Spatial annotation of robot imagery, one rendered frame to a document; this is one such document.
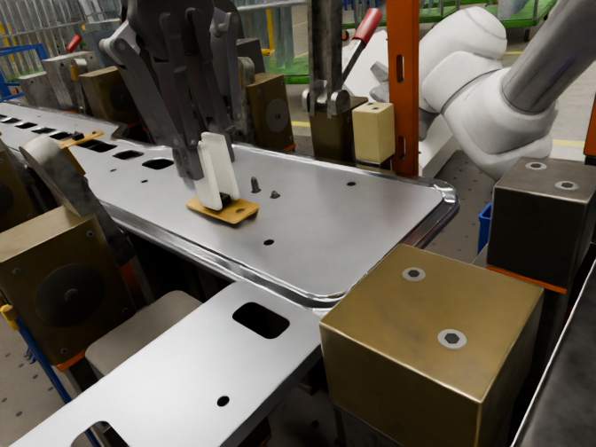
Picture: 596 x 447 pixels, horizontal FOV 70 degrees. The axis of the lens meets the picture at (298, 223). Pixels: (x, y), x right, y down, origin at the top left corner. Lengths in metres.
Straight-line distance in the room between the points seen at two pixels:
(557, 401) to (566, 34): 0.64
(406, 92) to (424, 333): 0.34
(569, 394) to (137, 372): 0.24
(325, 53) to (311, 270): 0.30
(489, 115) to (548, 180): 0.65
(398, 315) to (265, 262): 0.18
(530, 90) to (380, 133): 0.45
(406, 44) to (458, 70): 0.54
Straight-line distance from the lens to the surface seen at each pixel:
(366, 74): 1.17
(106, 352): 0.37
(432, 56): 1.06
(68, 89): 1.18
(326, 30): 0.54
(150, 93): 0.39
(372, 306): 0.22
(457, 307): 0.22
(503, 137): 0.95
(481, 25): 1.05
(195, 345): 0.31
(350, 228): 0.39
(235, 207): 0.45
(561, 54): 0.82
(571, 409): 0.23
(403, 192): 0.45
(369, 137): 0.50
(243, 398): 0.27
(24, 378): 0.87
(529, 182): 0.29
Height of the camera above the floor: 1.21
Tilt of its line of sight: 30 degrees down
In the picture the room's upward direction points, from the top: 9 degrees counter-clockwise
